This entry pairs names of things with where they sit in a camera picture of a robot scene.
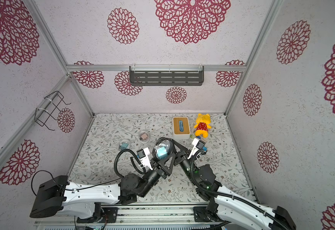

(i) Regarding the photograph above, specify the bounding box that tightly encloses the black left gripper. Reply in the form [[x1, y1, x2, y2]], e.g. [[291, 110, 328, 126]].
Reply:
[[138, 152, 175, 199]]

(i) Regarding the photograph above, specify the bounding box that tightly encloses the pink charger plug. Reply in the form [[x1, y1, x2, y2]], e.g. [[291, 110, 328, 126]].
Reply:
[[140, 132, 149, 141]]

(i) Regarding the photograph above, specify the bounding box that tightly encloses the teal charger plug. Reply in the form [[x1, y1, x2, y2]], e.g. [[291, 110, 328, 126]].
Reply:
[[119, 142, 129, 150], [156, 146, 168, 159]]

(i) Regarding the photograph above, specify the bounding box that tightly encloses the black rimmed round lid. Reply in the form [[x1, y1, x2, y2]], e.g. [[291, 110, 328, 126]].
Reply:
[[152, 137, 174, 160]]

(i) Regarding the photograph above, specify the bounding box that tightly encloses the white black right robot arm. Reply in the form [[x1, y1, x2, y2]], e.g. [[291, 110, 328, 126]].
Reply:
[[172, 140, 296, 230]]

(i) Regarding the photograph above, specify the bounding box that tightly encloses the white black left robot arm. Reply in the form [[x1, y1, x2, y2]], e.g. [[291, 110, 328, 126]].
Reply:
[[30, 154, 175, 219]]

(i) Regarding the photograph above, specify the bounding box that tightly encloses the white wooden-top tissue box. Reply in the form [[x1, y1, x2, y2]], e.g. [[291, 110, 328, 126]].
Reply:
[[173, 117, 190, 140]]

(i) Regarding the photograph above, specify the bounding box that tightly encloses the yellow plush bear toy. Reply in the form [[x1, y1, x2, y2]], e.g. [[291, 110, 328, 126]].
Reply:
[[194, 114, 212, 138]]

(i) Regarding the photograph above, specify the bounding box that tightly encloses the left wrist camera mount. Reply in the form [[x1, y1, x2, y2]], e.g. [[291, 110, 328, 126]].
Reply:
[[137, 148, 153, 170]]

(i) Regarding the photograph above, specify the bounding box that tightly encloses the aluminium front rail frame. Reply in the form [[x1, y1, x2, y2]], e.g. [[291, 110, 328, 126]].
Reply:
[[33, 202, 276, 230]]

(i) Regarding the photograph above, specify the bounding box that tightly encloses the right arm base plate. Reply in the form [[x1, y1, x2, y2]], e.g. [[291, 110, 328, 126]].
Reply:
[[193, 206, 212, 222]]

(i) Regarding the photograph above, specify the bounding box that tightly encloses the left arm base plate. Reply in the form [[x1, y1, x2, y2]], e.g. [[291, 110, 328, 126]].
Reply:
[[75, 206, 118, 224]]

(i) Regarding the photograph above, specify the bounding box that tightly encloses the grey wall shelf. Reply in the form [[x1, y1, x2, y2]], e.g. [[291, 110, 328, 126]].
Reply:
[[129, 66, 204, 86]]

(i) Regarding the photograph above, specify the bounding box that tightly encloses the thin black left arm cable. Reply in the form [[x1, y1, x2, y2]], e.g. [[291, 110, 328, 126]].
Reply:
[[30, 170, 122, 196]]

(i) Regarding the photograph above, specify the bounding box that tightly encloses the black wire wall rack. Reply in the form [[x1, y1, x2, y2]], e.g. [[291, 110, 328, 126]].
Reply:
[[33, 91, 71, 131]]

